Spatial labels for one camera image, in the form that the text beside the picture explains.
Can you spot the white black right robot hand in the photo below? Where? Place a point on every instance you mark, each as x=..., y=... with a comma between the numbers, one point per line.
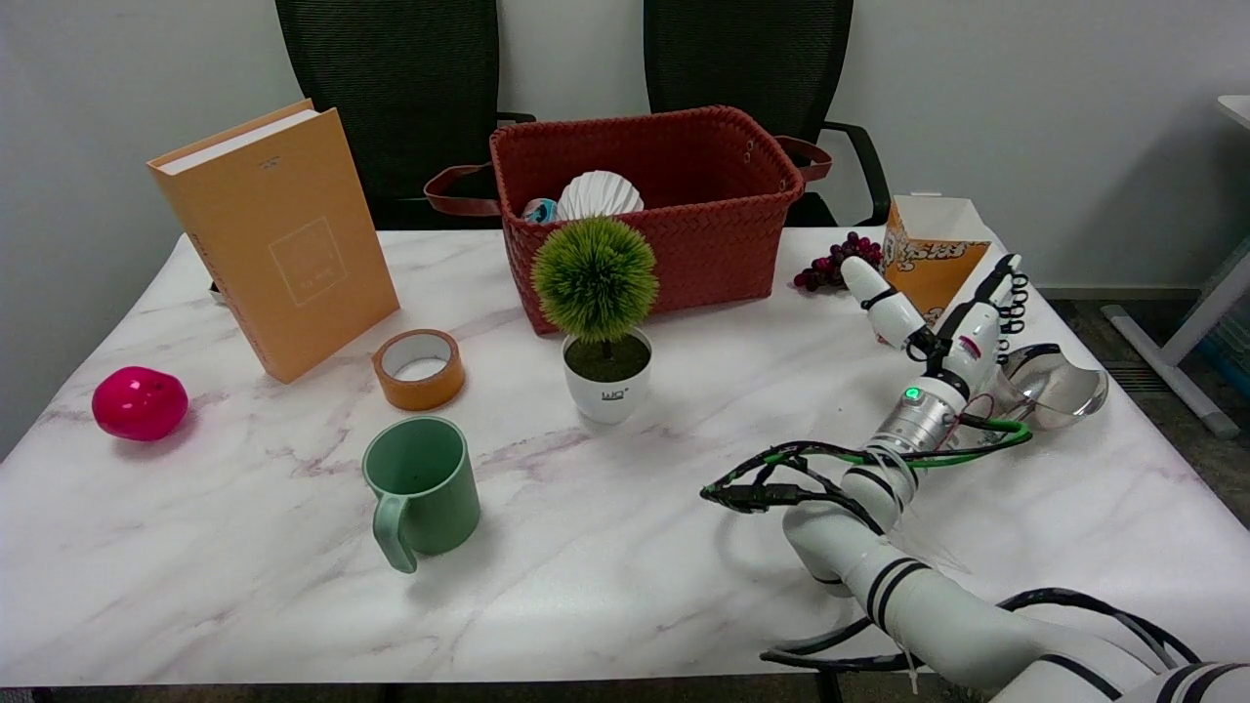
x=962, y=337

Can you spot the orange white popcorn box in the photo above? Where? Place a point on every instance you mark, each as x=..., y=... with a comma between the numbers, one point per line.
x=933, y=264

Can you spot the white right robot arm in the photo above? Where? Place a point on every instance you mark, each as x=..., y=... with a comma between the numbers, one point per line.
x=937, y=596

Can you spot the steel scoop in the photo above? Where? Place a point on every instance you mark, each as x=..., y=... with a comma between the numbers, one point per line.
x=1064, y=386

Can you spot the dark purple grape bunch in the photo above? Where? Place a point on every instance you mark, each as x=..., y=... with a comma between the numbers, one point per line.
x=830, y=266

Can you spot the black mesh office chair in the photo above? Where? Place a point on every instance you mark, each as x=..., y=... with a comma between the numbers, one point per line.
x=752, y=59
x=391, y=98

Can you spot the green plant in white pot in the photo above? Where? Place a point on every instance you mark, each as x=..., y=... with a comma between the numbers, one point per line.
x=598, y=293

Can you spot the white pleated paper ball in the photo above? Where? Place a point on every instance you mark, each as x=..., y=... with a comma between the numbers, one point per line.
x=598, y=195

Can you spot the small blue patterned ball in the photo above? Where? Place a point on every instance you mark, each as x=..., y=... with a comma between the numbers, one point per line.
x=539, y=210

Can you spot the brown tape roll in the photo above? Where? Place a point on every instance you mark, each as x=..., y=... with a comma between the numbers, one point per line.
x=420, y=371

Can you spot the green mug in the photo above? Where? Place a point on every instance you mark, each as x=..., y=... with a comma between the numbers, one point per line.
x=425, y=488

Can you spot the orange hardcover book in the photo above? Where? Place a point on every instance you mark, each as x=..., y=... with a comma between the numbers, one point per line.
x=293, y=244

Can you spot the pink ball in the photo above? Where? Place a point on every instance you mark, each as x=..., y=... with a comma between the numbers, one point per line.
x=139, y=403

